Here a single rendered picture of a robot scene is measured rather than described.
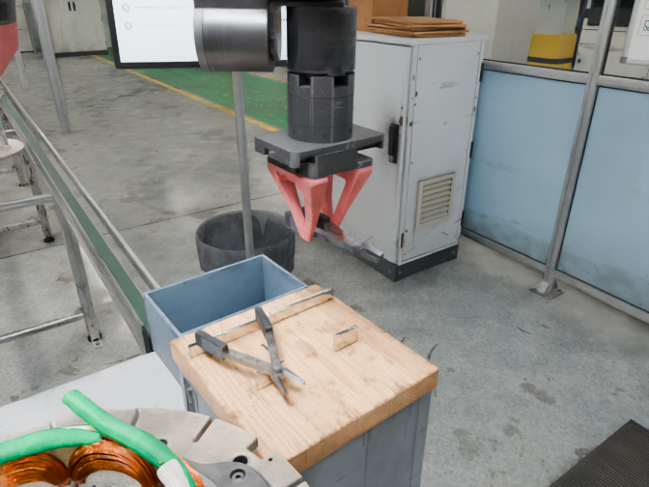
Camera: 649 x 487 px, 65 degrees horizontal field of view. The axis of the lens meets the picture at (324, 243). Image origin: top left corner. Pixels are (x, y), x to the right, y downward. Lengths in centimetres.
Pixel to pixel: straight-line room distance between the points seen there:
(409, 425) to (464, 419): 148
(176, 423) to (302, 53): 30
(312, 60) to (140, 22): 86
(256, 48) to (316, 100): 6
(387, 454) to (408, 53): 201
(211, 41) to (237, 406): 30
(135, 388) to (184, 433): 55
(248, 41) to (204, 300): 37
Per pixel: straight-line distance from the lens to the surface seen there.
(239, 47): 43
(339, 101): 43
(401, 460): 57
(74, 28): 1379
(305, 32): 42
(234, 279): 70
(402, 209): 256
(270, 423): 46
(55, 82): 288
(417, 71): 240
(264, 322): 52
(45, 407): 99
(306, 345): 53
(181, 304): 68
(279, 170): 46
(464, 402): 208
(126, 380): 99
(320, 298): 59
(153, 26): 125
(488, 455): 192
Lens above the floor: 139
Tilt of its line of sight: 26 degrees down
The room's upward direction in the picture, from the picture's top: straight up
